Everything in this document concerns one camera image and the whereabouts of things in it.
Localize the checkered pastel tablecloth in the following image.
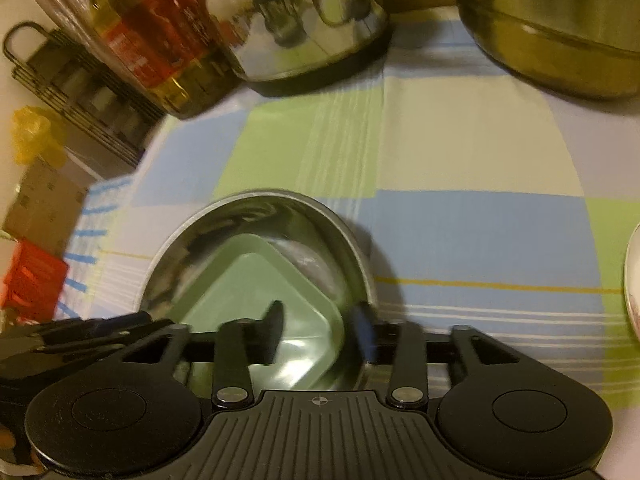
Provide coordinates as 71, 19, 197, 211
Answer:
97, 6, 640, 480

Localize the red box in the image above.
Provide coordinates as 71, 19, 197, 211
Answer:
0, 240, 70, 323

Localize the yellow plastic bag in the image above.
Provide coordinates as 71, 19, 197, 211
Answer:
11, 105, 68, 168

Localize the blue grid patterned cloth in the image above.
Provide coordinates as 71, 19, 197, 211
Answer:
52, 175, 146, 321

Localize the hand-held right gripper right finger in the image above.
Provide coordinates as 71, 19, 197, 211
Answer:
352, 301, 523, 409

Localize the cardboard box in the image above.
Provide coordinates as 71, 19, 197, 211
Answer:
0, 157, 91, 256

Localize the large steel plate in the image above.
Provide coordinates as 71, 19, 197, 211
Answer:
137, 189, 378, 396

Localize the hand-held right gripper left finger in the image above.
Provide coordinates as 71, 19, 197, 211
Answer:
120, 300, 286, 411

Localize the steel kettle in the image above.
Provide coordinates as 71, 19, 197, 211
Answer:
197, 0, 393, 98

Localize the cooking oil bottle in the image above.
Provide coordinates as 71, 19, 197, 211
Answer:
50, 0, 241, 121

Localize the black folding metal rack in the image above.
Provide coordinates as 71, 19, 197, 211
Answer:
2, 21, 166, 168

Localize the steel steamer pot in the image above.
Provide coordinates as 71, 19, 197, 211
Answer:
445, 0, 640, 101

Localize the white dish with blue flower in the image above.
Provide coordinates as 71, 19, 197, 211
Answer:
621, 222, 640, 348

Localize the green square plate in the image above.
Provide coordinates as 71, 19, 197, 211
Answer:
172, 232, 351, 391

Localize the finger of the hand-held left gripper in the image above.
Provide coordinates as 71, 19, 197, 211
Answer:
30, 311, 168, 358

